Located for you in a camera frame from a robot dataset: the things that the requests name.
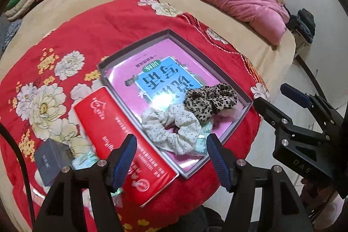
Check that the pink book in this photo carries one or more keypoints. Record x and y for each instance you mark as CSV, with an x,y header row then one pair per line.
x,y
152,58

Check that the grey shallow box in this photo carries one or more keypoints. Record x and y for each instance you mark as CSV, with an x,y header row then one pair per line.
x,y
190,41

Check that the white floral scrunchie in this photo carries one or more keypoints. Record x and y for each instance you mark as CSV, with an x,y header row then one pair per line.
x,y
168,134

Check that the mint green packet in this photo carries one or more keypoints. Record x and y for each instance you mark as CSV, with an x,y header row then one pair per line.
x,y
204,139

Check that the red tissue pack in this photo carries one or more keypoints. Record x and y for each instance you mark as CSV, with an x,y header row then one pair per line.
x,y
122,137

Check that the red floral blanket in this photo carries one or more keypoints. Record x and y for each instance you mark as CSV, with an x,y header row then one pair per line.
x,y
95,22

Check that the blue patterned cloth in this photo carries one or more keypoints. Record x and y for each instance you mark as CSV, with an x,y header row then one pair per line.
x,y
11,31

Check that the small floral tissue pack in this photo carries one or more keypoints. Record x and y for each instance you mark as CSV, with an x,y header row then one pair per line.
x,y
84,161

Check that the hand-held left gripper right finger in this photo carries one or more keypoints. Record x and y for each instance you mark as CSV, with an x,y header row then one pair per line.
x,y
220,164

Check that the leopard print scrunchie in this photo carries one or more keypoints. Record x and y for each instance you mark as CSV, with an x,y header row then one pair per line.
x,y
206,101

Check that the dark small box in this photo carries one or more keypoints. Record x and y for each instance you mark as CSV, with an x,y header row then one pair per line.
x,y
53,161

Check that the black bag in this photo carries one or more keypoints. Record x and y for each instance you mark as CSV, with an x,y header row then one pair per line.
x,y
304,22

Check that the dark pants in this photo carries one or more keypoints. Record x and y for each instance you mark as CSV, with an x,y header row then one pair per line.
x,y
209,221

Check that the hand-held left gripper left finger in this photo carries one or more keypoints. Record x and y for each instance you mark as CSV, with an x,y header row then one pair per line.
x,y
123,164

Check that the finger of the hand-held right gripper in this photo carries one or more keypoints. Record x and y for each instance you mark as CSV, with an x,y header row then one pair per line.
x,y
295,93
272,115

